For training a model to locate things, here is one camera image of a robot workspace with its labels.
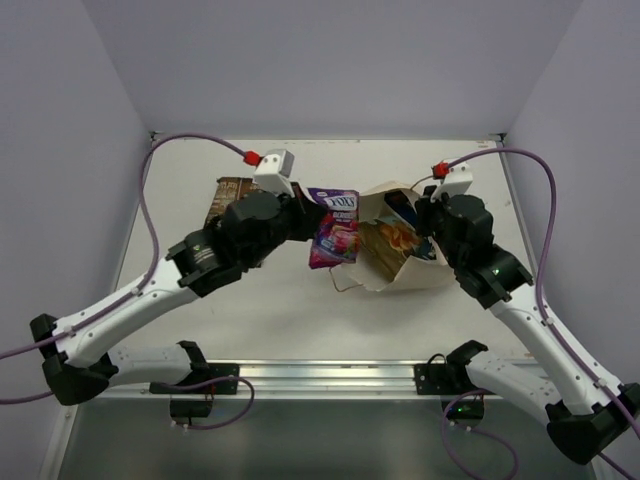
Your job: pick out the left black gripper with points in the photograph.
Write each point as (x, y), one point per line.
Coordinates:
(310, 220)

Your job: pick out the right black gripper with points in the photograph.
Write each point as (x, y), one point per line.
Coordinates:
(425, 207)

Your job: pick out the purple berry candy bag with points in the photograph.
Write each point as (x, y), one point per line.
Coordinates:
(337, 240)

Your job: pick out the gold blue crisps bag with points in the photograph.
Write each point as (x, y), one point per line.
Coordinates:
(390, 242)

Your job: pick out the brown paper bag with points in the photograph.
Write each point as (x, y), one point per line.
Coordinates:
(415, 274)

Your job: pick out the brown chocolate snack bag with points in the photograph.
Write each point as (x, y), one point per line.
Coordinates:
(228, 190)

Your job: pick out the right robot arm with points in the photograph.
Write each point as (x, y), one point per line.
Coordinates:
(583, 406)

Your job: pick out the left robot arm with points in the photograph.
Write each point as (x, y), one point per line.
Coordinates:
(82, 353)

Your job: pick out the blue snack box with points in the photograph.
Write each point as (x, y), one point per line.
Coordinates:
(401, 207)

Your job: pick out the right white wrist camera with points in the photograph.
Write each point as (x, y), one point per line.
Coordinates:
(454, 179)

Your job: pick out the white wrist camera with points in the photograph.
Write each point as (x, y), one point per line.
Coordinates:
(273, 172)
(454, 179)

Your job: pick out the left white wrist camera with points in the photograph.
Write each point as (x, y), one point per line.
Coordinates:
(273, 172)

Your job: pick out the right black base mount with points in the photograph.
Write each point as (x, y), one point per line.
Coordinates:
(445, 376)

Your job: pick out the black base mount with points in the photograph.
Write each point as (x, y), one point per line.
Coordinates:
(445, 376)
(193, 398)

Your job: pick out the aluminium mounting rail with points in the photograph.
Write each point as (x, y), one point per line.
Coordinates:
(325, 377)

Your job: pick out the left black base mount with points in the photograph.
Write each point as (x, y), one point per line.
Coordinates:
(193, 398)

